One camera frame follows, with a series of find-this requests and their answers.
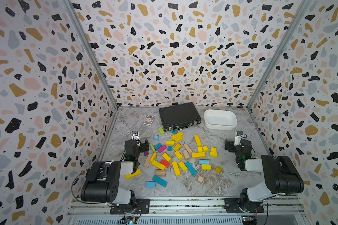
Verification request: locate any natural wood long block left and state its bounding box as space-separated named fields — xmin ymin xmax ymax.
xmin=144 ymin=153 xmax=153 ymax=168

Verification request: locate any teal slanted block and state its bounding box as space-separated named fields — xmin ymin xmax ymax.
xmin=185 ymin=162 xmax=197 ymax=176

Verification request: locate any small card box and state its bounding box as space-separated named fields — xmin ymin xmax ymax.
xmin=144 ymin=115 xmax=155 ymax=126

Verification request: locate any yellow triangle block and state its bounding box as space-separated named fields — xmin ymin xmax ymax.
xmin=215 ymin=166 xmax=223 ymax=173

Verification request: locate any natural wood block centre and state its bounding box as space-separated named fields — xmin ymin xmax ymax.
xmin=183 ymin=150 xmax=190 ymax=160

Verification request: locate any magenta block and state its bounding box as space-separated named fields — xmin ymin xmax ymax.
xmin=157 ymin=145 xmax=167 ymax=153

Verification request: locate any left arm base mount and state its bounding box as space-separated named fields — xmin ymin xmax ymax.
xmin=110 ymin=198 xmax=150 ymax=215

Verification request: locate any red block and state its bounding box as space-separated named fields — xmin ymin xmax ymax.
xmin=160 ymin=159 xmax=171 ymax=168

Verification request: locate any natural wood block front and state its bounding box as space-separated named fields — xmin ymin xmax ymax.
xmin=155 ymin=169 xmax=166 ymax=177

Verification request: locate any yellow block near cylinder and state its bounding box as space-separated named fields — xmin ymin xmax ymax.
xmin=201 ymin=164 xmax=212 ymax=170

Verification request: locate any light blue cylinder block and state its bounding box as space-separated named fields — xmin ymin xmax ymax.
xmin=199 ymin=159 xmax=210 ymax=165

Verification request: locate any green block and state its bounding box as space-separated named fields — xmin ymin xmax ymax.
xmin=158 ymin=127 xmax=165 ymax=135

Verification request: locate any yellow slanted block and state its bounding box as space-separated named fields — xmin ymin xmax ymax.
xmin=151 ymin=160 xmax=166 ymax=170

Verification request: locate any large yellow block top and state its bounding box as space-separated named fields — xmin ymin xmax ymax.
xmin=171 ymin=132 xmax=183 ymax=140

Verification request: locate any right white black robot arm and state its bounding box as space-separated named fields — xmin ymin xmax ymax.
xmin=224 ymin=139 xmax=304 ymax=213

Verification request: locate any yellow block right cluster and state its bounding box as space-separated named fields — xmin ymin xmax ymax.
xmin=209 ymin=152 xmax=218 ymax=158

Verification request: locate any black briefcase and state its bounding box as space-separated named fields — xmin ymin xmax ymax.
xmin=159 ymin=102 xmax=201 ymax=132

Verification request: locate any small light blue block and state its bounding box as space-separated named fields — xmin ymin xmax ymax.
xmin=145 ymin=181 xmax=156 ymax=188

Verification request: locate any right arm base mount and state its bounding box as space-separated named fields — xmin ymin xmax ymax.
xmin=224 ymin=198 xmax=264 ymax=213

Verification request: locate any teal long block front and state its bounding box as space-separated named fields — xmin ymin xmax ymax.
xmin=152 ymin=175 xmax=168 ymax=187

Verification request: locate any long yellow block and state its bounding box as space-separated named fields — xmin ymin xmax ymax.
xmin=192 ymin=152 xmax=206 ymax=158
xmin=194 ymin=135 xmax=202 ymax=147
xmin=125 ymin=169 xmax=141 ymax=180
xmin=172 ymin=161 xmax=181 ymax=176

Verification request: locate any small natural wood cube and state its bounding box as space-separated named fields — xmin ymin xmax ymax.
xmin=197 ymin=176 xmax=204 ymax=184

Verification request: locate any natural wood block slanted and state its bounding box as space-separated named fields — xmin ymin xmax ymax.
xmin=184 ymin=144 xmax=192 ymax=154

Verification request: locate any white plastic bin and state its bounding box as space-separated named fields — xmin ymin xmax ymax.
xmin=204 ymin=109 xmax=238 ymax=130

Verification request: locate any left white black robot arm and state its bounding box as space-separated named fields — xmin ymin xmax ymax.
xmin=80 ymin=139 xmax=149 ymax=208

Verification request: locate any yellow block beside teal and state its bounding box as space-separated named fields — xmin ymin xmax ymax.
xmin=178 ymin=161 xmax=188 ymax=172

